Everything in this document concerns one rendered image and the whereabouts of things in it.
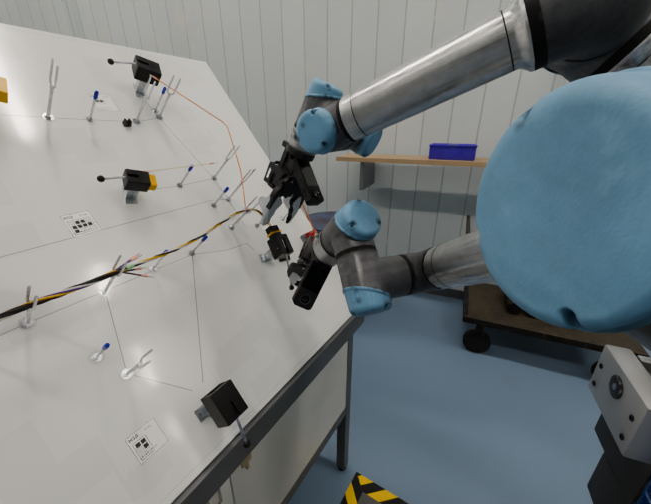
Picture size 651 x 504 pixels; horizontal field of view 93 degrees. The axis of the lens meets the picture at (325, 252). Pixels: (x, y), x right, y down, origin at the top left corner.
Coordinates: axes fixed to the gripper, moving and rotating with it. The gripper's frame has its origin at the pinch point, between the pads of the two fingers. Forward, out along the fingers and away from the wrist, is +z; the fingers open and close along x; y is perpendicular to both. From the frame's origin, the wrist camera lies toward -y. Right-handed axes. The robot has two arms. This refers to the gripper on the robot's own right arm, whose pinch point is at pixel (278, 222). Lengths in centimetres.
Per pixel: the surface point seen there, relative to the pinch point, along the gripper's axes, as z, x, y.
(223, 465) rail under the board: 29, 28, -37
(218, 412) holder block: 15.4, 30.5, -31.8
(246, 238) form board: 8.6, 4.0, 4.8
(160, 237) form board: 7.6, 26.3, 7.0
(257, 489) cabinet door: 53, 14, -42
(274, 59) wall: -22, -137, 199
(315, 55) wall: -39, -149, 167
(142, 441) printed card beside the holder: 23, 40, -27
